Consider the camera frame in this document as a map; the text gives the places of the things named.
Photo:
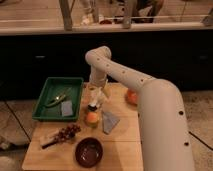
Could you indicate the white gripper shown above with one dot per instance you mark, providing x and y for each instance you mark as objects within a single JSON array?
[{"x": 99, "y": 92}]

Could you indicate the grey folded cloth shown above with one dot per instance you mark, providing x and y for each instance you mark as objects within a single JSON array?
[{"x": 109, "y": 121}]

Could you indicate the bunch of red grapes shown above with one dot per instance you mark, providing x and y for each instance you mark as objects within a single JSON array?
[{"x": 67, "y": 133}]

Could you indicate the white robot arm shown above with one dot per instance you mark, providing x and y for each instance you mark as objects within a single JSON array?
[{"x": 163, "y": 124}]

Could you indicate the dark red bowl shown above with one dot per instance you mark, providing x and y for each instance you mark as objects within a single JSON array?
[{"x": 89, "y": 152}]

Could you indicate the grey sponge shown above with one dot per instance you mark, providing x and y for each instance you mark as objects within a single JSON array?
[{"x": 66, "y": 108}]

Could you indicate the green plastic tray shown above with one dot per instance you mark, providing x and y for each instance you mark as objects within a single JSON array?
[{"x": 54, "y": 86}]

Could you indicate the orange fruit in cup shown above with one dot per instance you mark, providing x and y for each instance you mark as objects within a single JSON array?
[{"x": 92, "y": 119}]

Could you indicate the white paper cup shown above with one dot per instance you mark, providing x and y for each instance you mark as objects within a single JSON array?
[{"x": 93, "y": 103}]

